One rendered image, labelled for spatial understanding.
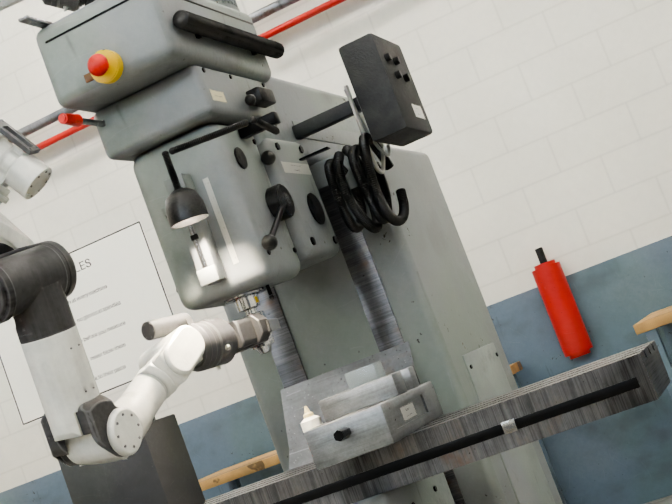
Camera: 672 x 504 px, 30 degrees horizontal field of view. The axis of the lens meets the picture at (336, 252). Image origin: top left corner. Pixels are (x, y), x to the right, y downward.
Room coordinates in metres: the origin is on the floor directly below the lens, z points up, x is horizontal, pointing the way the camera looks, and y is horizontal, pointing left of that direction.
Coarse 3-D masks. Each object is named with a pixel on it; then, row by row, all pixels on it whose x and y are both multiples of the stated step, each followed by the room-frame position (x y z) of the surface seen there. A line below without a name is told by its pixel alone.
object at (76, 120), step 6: (60, 114) 2.19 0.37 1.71; (66, 114) 2.19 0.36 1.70; (72, 114) 2.21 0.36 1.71; (78, 114) 2.23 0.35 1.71; (60, 120) 2.19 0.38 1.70; (66, 120) 2.19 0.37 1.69; (72, 120) 2.20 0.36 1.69; (78, 120) 2.22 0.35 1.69; (84, 120) 2.25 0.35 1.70; (90, 120) 2.27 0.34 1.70; (96, 120) 2.29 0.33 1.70; (102, 120) 2.32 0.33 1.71; (78, 126) 2.23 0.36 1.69; (102, 126) 2.32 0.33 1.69
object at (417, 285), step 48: (432, 192) 3.04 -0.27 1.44; (384, 240) 2.69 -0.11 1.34; (432, 240) 2.89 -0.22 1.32; (288, 288) 2.77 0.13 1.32; (336, 288) 2.74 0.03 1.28; (384, 288) 2.70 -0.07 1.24; (432, 288) 2.75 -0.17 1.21; (288, 336) 2.78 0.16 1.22; (336, 336) 2.75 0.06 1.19; (384, 336) 2.71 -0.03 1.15; (432, 336) 2.68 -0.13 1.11; (480, 336) 2.98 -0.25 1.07; (288, 384) 2.80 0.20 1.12; (432, 384) 2.70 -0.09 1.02; (480, 384) 2.82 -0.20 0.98; (480, 480) 2.69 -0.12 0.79; (528, 480) 2.90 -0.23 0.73
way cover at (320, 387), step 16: (384, 352) 2.72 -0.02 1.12; (400, 352) 2.70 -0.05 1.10; (352, 368) 2.74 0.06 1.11; (384, 368) 2.70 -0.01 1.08; (400, 368) 2.68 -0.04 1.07; (304, 384) 2.78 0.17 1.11; (320, 384) 2.76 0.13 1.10; (336, 384) 2.74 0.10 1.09; (288, 400) 2.78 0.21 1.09; (304, 400) 2.77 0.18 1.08; (288, 416) 2.77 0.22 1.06; (320, 416) 2.73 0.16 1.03; (288, 432) 2.76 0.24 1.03; (304, 448) 2.72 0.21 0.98; (304, 464) 2.69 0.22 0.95
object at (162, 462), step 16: (160, 432) 2.45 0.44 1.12; (176, 432) 2.50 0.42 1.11; (144, 448) 2.41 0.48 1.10; (160, 448) 2.44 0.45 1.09; (176, 448) 2.48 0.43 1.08; (64, 464) 2.49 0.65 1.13; (96, 464) 2.46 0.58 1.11; (112, 464) 2.45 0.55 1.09; (128, 464) 2.43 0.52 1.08; (144, 464) 2.41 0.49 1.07; (160, 464) 2.42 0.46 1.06; (176, 464) 2.46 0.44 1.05; (192, 464) 2.51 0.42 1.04; (80, 480) 2.48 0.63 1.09; (96, 480) 2.47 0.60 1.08; (112, 480) 2.45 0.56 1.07; (128, 480) 2.44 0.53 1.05; (144, 480) 2.42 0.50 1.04; (160, 480) 2.41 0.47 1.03; (176, 480) 2.45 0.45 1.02; (192, 480) 2.49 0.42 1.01; (80, 496) 2.49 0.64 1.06; (96, 496) 2.47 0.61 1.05; (112, 496) 2.46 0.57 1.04; (128, 496) 2.44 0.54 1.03; (144, 496) 2.43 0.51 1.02; (160, 496) 2.41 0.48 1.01; (176, 496) 2.43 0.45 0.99; (192, 496) 2.48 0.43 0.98
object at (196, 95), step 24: (192, 72) 2.25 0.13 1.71; (216, 72) 2.33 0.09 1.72; (144, 96) 2.29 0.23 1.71; (168, 96) 2.27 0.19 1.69; (192, 96) 2.26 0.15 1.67; (216, 96) 2.29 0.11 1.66; (240, 96) 2.40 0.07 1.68; (120, 120) 2.31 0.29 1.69; (144, 120) 2.29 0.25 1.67; (168, 120) 2.28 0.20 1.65; (192, 120) 2.27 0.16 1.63; (216, 120) 2.32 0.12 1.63; (240, 120) 2.40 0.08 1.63; (120, 144) 2.31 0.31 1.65; (144, 144) 2.31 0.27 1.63
